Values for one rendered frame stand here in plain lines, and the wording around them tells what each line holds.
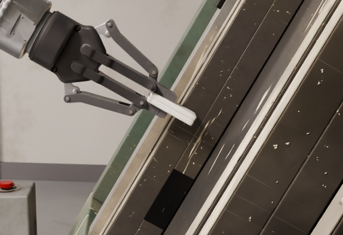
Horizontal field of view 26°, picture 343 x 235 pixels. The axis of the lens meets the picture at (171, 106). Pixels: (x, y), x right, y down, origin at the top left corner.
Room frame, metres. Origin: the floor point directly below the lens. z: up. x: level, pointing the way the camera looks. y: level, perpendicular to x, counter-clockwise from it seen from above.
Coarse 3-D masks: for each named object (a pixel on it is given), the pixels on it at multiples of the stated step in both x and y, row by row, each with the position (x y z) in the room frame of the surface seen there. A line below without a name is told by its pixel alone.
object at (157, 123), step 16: (224, 16) 1.45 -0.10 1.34; (208, 32) 1.45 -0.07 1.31; (208, 48) 1.45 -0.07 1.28; (192, 64) 1.45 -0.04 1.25; (176, 80) 1.49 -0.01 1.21; (160, 128) 1.45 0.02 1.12; (144, 144) 1.44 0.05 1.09; (128, 176) 1.44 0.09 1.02; (112, 192) 1.45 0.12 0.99; (112, 208) 1.44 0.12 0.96; (96, 224) 1.44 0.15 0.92
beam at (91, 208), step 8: (88, 200) 1.69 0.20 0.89; (96, 200) 1.68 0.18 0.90; (88, 208) 1.61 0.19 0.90; (96, 208) 1.63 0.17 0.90; (80, 216) 1.67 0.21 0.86; (88, 216) 1.55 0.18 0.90; (72, 224) 1.73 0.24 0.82; (80, 224) 1.58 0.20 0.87; (88, 224) 1.50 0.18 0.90; (72, 232) 1.63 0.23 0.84; (80, 232) 1.50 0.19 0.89; (88, 232) 1.46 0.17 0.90
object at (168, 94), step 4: (148, 76) 1.00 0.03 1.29; (152, 76) 0.99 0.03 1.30; (156, 76) 0.99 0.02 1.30; (152, 80) 0.99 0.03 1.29; (156, 80) 0.99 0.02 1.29; (156, 84) 0.99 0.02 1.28; (160, 84) 1.00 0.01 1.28; (156, 88) 0.99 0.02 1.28; (160, 88) 0.99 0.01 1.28; (164, 88) 0.99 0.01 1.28; (156, 92) 0.99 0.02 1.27; (160, 92) 0.99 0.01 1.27; (164, 92) 0.99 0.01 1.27; (168, 92) 0.99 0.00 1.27; (172, 92) 0.99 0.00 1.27; (164, 96) 0.99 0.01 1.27; (168, 96) 0.99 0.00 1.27; (172, 96) 0.99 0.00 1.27; (176, 96) 0.99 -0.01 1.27; (172, 100) 0.99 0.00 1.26
